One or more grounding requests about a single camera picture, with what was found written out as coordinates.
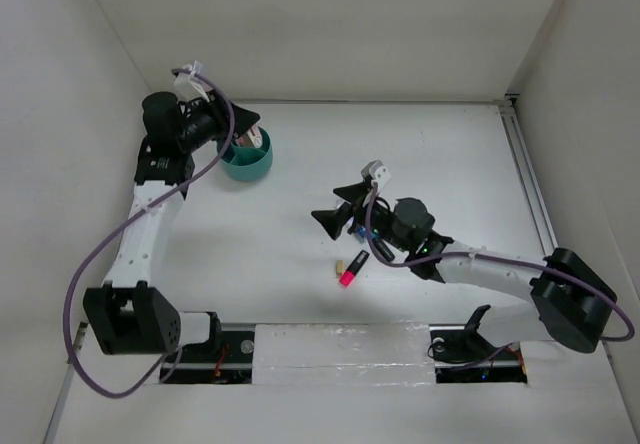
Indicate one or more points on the teal round divided container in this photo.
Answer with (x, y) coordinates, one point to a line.
(248, 164)

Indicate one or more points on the blue black highlighter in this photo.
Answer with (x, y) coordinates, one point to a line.
(383, 249)

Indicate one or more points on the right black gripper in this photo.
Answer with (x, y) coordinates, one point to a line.
(333, 220)

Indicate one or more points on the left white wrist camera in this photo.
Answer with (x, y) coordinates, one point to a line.
(186, 83)

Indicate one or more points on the clear blue glue bottle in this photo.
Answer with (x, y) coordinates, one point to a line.
(356, 230)

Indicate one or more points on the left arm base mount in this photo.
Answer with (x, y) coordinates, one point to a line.
(220, 351)

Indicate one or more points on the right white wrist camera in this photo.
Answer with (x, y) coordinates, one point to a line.
(375, 172)

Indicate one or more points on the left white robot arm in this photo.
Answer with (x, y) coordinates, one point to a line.
(128, 312)

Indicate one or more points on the small tan eraser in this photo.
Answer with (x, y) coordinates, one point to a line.
(339, 268)

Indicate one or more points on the aluminium rail right side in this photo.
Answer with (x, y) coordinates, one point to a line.
(525, 169)

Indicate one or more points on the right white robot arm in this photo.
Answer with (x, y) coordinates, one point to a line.
(559, 297)

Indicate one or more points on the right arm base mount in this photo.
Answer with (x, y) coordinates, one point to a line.
(462, 356)

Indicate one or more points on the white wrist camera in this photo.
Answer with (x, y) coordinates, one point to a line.
(375, 172)
(186, 83)

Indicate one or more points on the pink black highlighter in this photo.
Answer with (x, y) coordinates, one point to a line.
(354, 268)

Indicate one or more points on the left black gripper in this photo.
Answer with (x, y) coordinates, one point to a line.
(218, 109)

